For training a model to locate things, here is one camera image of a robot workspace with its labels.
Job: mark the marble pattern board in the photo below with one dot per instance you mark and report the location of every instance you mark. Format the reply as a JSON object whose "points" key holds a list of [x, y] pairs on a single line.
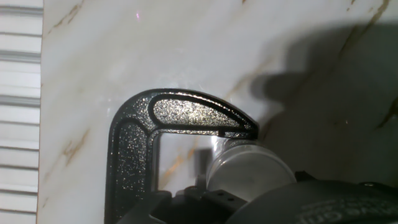
{"points": [[186, 46]]}

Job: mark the black metal C-clamp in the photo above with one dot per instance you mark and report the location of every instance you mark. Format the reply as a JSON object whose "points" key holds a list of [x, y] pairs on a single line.
{"points": [[136, 149]]}

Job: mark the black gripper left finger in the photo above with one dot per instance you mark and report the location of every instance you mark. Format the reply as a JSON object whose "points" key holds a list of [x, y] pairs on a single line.
{"points": [[202, 208]]}

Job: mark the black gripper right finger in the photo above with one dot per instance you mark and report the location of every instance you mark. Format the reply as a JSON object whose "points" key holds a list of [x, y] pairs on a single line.
{"points": [[306, 176]]}

